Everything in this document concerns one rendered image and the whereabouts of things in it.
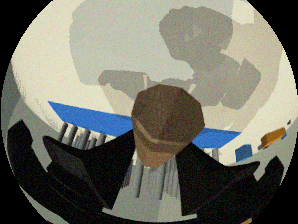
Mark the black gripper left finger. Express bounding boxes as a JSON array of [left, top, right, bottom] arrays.
[[43, 129, 136, 210]]

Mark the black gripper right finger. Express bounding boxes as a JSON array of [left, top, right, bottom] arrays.
[[174, 143, 261, 216]]

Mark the blue flat strip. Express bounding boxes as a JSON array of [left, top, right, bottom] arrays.
[[49, 101, 242, 149]]

